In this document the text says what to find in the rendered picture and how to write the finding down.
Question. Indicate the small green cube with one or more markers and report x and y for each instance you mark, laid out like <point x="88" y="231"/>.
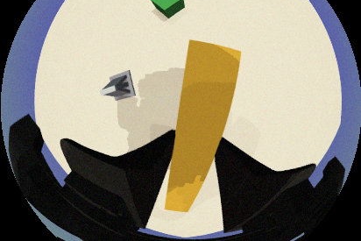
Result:
<point x="169" y="7"/>

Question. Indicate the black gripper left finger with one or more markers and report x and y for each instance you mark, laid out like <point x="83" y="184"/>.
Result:
<point x="136" y="176"/>

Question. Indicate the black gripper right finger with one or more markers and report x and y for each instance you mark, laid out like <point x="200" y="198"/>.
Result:
<point x="247" y="187"/>

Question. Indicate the yellow bar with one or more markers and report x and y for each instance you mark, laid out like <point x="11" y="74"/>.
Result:
<point x="208" y="87"/>

